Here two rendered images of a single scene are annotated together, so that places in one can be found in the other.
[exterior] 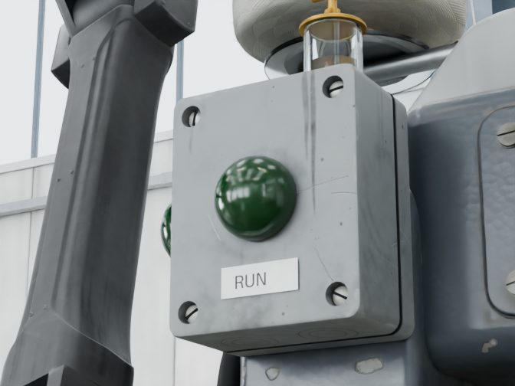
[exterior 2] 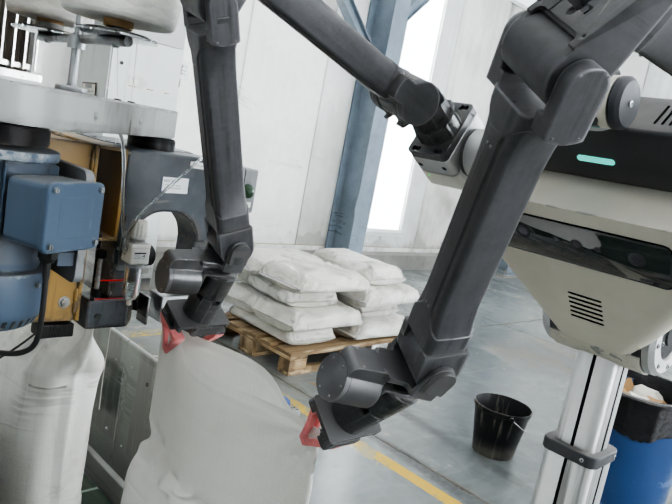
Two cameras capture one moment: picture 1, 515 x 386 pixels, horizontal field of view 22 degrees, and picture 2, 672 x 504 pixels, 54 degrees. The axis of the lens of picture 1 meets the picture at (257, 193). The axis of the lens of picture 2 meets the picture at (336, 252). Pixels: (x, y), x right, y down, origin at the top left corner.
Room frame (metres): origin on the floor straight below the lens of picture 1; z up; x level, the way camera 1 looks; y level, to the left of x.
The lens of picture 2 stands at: (1.74, 0.55, 1.42)
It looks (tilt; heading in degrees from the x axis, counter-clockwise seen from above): 9 degrees down; 194
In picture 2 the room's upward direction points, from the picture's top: 11 degrees clockwise
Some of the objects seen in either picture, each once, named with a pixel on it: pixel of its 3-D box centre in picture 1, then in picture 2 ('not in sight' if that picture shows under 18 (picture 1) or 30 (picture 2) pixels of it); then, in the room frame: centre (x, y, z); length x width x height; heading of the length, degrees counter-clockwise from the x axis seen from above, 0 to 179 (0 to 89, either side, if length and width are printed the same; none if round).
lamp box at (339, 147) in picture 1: (290, 216); (236, 187); (0.46, -0.01, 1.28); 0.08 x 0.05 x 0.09; 60
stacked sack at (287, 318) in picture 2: not in sight; (309, 312); (-2.24, -0.56, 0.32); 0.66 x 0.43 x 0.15; 152
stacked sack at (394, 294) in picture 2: not in sight; (372, 290); (-2.78, -0.27, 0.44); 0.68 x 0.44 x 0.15; 150
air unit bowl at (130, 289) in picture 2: not in sight; (131, 282); (0.71, -0.07, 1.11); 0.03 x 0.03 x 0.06
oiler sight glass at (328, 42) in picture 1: (333, 69); not in sight; (0.52, -0.03, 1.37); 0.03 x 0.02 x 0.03; 60
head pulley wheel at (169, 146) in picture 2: not in sight; (151, 142); (0.59, -0.14, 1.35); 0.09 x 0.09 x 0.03
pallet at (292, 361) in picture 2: not in sight; (313, 334); (-2.60, -0.60, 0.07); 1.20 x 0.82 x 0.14; 152
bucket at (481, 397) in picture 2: not in sight; (497, 427); (-1.67, 0.71, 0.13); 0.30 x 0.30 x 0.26
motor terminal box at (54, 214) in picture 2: not in sight; (54, 220); (0.99, -0.03, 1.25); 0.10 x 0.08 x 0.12; 175
